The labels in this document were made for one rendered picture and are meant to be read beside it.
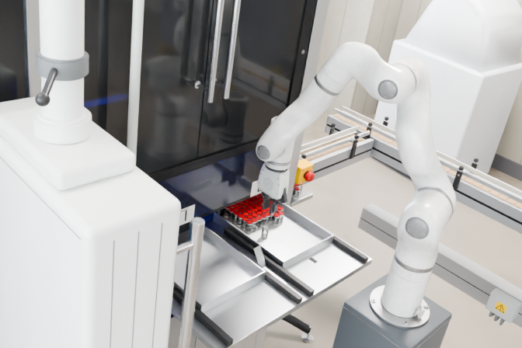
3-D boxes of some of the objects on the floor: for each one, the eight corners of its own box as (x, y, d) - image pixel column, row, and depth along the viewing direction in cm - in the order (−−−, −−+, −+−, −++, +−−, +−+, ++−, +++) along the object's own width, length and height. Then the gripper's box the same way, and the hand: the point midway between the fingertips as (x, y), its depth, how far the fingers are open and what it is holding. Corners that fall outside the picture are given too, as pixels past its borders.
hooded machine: (488, 179, 474) (553, -1, 410) (447, 203, 431) (513, 7, 367) (402, 137, 521) (448, -30, 457) (357, 155, 478) (401, -26, 414)
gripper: (303, 170, 195) (294, 218, 203) (267, 150, 205) (260, 196, 213) (287, 176, 190) (279, 225, 198) (252, 155, 200) (245, 203, 208)
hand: (269, 205), depth 205 cm, fingers open, 3 cm apart
